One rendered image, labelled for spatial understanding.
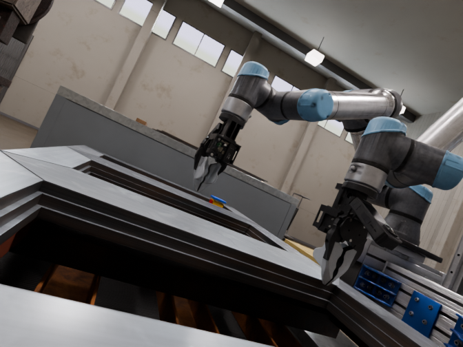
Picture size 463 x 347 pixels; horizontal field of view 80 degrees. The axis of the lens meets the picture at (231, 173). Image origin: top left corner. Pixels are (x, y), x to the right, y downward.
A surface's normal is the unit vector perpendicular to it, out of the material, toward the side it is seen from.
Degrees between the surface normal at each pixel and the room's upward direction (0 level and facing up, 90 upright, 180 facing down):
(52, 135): 90
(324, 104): 90
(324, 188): 90
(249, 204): 90
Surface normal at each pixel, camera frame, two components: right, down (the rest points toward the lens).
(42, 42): 0.23, 0.06
